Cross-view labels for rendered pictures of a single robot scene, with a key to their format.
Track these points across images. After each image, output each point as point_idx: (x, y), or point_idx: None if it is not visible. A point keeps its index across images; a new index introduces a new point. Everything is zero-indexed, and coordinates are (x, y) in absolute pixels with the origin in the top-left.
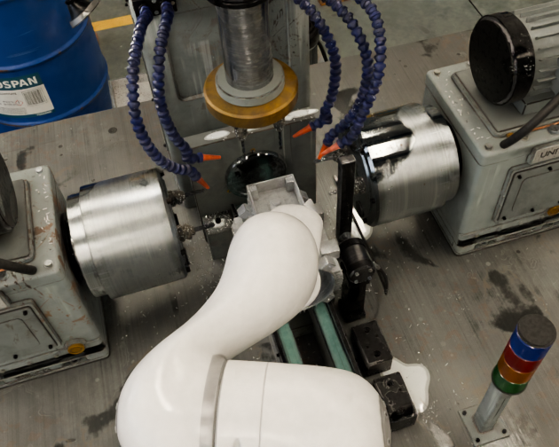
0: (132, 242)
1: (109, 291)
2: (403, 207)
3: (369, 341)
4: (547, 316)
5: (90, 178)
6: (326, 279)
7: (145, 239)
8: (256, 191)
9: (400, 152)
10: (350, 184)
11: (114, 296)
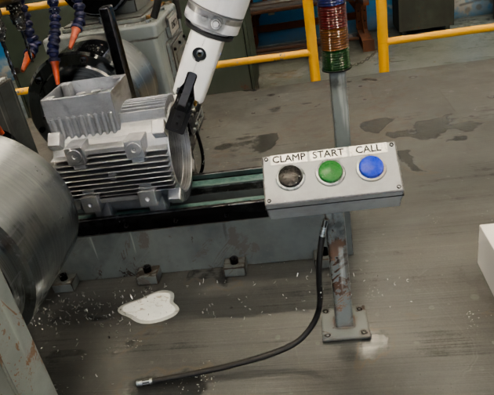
0: (7, 175)
1: (34, 270)
2: (147, 93)
3: None
4: (270, 132)
5: None
6: (175, 150)
7: (17, 168)
8: (55, 97)
9: (107, 47)
10: (121, 41)
11: (38, 293)
